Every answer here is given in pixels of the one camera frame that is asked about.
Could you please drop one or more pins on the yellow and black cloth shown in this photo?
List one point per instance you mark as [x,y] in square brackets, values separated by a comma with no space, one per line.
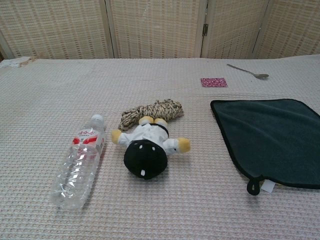
[270,140]

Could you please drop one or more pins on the plush doll in white shirt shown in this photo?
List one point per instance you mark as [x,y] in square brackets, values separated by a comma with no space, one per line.
[146,157]

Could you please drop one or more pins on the pink patterned square patch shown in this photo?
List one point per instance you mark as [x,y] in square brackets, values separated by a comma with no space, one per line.
[214,82]

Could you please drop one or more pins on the beige waffle-weave tablecloth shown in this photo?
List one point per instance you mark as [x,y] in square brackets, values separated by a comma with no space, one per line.
[175,200]

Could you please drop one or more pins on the woven folding screen panel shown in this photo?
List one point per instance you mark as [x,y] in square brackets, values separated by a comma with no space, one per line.
[292,27]
[232,27]
[157,27]
[55,27]

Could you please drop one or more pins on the clear plastic water bottle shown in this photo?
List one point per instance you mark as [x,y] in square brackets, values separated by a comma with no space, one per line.
[75,170]

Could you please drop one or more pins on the brass screen hinge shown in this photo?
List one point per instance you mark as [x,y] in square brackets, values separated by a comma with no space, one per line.
[205,29]

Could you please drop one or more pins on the metal spoon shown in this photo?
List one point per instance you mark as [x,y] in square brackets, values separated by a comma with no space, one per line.
[261,76]

